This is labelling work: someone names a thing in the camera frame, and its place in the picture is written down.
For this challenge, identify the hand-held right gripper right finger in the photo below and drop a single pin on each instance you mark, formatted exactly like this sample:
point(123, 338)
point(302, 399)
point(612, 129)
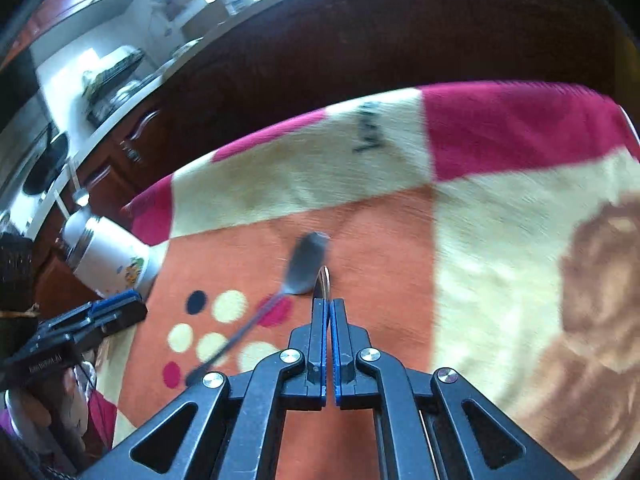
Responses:
point(339, 345)

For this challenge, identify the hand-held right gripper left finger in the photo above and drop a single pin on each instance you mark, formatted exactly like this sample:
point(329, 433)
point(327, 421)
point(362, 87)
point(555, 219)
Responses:
point(320, 345)

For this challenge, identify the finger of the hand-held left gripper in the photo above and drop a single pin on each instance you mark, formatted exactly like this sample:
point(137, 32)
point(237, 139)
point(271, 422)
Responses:
point(117, 301)
point(125, 317)

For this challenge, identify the white cartoon print bottle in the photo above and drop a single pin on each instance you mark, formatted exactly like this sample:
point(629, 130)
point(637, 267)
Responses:
point(110, 260)

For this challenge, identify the metal spoon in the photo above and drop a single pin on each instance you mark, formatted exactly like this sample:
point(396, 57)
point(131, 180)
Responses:
point(305, 265)

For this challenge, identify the white ceramic spoon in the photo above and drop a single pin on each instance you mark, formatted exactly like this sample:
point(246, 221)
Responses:
point(82, 197)

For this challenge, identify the black wok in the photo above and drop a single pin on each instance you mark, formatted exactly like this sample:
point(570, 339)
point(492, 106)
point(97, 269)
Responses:
point(47, 160)

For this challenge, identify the patchwork fleece blanket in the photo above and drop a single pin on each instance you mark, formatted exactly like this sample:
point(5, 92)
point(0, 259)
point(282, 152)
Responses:
point(350, 185)

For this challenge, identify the black range hood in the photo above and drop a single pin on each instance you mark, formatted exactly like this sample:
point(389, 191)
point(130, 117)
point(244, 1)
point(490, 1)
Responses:
point(17, 90)

